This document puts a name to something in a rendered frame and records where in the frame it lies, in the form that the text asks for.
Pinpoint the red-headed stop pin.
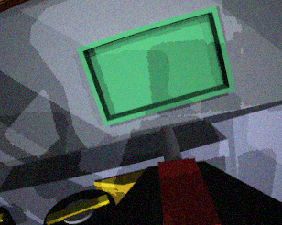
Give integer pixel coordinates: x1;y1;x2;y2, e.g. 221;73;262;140
158;124;222;225

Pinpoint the grey-lavender ramp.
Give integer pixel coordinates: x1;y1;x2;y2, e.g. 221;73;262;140
0;101;282;225

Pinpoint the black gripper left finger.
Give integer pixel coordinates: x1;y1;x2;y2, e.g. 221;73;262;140
101;166;163;225

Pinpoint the green tray rim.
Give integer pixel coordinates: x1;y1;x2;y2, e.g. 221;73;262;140
78;6;235;126

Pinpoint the green tray floor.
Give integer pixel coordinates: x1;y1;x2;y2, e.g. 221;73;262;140
87;14;224;115

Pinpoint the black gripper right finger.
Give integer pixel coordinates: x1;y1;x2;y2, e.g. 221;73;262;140
196;161;282;225

